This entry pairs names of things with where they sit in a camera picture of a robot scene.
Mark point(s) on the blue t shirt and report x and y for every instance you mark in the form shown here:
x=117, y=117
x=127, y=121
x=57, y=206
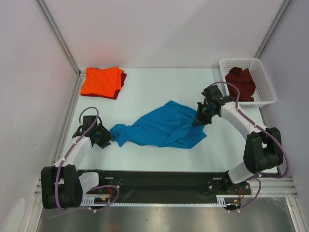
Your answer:
x=170, y=125

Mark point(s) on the folded dark red t shirt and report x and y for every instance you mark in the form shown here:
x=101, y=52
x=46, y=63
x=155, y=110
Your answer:
x=122, y=82

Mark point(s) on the right aluminium frame post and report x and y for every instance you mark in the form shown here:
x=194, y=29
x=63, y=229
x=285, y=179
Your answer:
x=273, y=26

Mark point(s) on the white plastic basket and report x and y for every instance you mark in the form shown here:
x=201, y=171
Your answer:
x=264, y=93

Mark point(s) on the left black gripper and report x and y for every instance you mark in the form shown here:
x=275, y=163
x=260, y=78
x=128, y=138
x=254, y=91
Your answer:
x=107, y=136

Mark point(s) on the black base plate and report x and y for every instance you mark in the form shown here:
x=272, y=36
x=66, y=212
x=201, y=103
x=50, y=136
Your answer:
x=164, y=187

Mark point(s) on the left aluminium frame post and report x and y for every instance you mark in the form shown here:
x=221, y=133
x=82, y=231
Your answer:
x=57, y=34

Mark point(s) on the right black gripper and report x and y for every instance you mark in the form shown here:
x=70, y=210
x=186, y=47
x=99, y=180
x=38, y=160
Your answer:
x=201, y=114

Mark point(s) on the aluminium front rail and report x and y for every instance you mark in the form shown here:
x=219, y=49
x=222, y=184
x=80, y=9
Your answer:
x=270, y=187

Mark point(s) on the crumpled dark red t shirt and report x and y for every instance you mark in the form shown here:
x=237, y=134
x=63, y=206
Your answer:
x=243, y=80

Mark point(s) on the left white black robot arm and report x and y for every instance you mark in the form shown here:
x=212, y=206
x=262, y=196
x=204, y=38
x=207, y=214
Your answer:
x=62, y=185

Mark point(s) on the folded orange t shirt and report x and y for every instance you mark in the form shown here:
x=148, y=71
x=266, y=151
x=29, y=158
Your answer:
x=101, y=82

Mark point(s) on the aluminium frame post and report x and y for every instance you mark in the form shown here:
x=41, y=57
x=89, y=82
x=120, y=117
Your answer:
x=273, y=26
x=57, y=34

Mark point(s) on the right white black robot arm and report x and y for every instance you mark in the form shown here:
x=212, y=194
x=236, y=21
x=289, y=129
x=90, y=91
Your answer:
x=263, y=149

